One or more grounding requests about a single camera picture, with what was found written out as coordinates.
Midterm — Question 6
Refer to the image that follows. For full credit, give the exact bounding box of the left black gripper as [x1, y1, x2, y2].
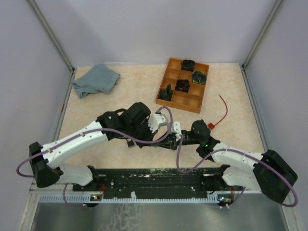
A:
[127, 119, 159, 149]

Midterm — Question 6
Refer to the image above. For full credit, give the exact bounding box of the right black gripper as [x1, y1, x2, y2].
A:
[153, 130, 202, 151]

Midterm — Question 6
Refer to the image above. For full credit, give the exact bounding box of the black cable lock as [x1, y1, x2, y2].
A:
[127, 141, 136, 148]

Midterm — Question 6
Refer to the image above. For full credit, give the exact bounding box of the red cable lock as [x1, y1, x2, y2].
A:
[207, 94, 229, 130]

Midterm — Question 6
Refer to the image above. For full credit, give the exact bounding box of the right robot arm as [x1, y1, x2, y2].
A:
[168, 120, 298, 207]

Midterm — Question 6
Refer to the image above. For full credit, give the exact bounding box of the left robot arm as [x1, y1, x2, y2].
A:
[29, 102, 168, 191]

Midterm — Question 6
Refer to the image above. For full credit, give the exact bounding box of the wooden compartment tray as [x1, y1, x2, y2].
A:
[155, 58, 210, 113]

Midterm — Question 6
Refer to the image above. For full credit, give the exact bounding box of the blue folded cloth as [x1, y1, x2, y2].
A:
[72, 64, 120, 99]

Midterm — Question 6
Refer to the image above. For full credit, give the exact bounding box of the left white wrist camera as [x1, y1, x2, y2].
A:
[148, 106, 173, 133]

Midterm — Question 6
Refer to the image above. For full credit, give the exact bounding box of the dark crumpled strap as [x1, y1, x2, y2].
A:
[158, 83, 174, 101]

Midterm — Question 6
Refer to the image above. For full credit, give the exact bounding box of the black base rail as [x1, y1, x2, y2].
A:
[73, 166, 242, 192]

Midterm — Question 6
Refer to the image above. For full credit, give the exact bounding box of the black red coiled strap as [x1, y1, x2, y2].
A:
[175, 79, 191, 92]

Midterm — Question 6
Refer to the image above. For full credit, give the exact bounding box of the green yellow coiled strap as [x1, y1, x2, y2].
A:
[192, 70, 207, 85]

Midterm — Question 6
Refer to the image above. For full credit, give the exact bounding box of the white toothed cable duct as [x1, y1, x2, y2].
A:
[39, 189, 234, 204]

